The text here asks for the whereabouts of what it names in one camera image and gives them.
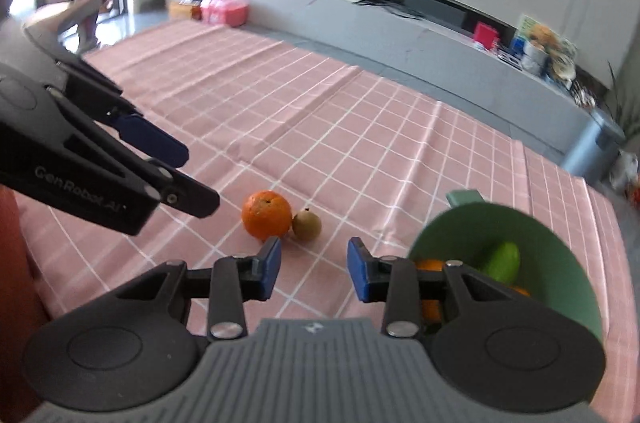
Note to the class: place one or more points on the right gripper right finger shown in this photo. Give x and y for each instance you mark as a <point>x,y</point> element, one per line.
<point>395,282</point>

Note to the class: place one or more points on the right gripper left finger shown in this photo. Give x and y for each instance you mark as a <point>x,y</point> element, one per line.
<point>231,282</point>

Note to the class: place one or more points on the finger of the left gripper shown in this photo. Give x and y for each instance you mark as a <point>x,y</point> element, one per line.
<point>101,99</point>
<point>181,191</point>

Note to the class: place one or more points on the orange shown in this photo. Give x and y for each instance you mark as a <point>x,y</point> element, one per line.
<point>521,290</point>
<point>430,308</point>
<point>266,214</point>

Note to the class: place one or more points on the green plastic colander bowl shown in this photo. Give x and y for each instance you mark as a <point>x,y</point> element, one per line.
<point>549,270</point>

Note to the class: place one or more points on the brown kiwi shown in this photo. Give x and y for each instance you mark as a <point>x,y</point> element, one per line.
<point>306,225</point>

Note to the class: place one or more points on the green cucumber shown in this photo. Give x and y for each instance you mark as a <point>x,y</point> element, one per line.
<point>502,262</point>

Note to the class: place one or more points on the orange cardboard box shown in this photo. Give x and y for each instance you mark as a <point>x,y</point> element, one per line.
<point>180,10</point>

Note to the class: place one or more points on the pink checkered tablecloth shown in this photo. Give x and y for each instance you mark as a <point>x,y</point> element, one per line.
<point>372,158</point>

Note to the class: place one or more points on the pink storage box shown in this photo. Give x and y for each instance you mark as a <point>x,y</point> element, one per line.
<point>232,13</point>

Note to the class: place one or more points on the marble tv console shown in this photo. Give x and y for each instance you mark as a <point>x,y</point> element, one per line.
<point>434,54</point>

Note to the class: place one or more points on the grey pedal trash bin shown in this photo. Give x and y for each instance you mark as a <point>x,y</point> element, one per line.
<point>595,149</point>

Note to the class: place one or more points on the white plastic bag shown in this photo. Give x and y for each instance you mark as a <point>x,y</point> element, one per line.
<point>624,169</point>

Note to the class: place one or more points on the red box on console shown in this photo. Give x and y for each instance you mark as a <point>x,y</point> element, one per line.
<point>485,37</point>

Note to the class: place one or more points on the teddy bear plush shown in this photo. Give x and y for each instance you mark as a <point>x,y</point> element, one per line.
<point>544,38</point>

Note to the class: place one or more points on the green floor plant right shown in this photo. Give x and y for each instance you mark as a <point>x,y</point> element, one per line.
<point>623,108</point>

